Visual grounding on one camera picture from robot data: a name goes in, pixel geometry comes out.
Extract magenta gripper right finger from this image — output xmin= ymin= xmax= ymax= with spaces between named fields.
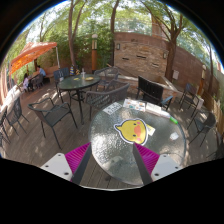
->
xmin=133 ymin=143 xmax=182 ymax=185

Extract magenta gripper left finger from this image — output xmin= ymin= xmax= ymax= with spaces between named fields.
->
xmin=41 ymin=143 xmax=92 ymax=185

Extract round glass table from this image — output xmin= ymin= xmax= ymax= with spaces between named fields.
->
xmin=89 ymin=106 xmax=186 ymax=186

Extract green small object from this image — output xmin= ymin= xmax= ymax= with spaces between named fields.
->
xmin=170 ymin=116 xmax=178 ymax=124

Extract dark metal patio chair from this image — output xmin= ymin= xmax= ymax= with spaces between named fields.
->
xmin=28 ymin=97 xmax=77 ymax=147

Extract illustrated menu card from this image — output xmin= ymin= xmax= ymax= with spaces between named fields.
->
xmin=123 ymin=99 xmax=146 ymax=112

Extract dark chair at right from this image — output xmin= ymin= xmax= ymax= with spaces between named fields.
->
xmin=189 ymin=111 xmax=216 ymax=143

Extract white paper sheet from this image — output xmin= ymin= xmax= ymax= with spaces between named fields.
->
xmin=104 ymin=102 xmax=122 ymax=115

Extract dark wicker patio chair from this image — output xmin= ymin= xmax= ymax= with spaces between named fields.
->
xmin=85 ymin=80 xmax=130 ymax=110

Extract black slatted bench chair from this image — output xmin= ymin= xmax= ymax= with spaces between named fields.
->
xmin=136 ymin=76 xmax=173 ymax=110

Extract round dark patio table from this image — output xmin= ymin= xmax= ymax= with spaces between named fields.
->
xmin=58 ymin=74 xmax=101 ymax=116

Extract seated person in blue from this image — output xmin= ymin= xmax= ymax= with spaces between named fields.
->
xmin=37 ymin=65 xmax=46 ymax=77

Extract orange patio umbrella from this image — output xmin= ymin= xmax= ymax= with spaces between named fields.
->
xmin=9 ymin=42 xmax=57 ymax=74

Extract wooden lamp post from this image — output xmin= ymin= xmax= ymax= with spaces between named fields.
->
xmin=92 ymin=34 xmax=98 ymax=73

